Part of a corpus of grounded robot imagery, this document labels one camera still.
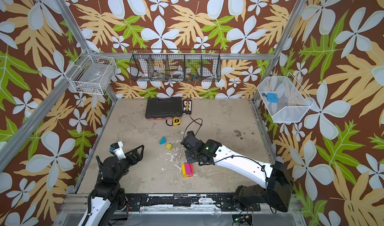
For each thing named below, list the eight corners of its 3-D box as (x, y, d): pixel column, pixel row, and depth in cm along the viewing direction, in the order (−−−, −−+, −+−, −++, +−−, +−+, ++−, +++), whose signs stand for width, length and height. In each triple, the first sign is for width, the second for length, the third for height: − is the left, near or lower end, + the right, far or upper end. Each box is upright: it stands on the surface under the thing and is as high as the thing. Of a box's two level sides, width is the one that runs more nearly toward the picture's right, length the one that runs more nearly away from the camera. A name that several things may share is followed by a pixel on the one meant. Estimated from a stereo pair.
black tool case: (144, 119, 108) (142, 115, 105) (148, 101, 120) (147, 97, 117) (181, 119, 108) (181, 115, 105) (182, 101, 120) (182, 97, 117)
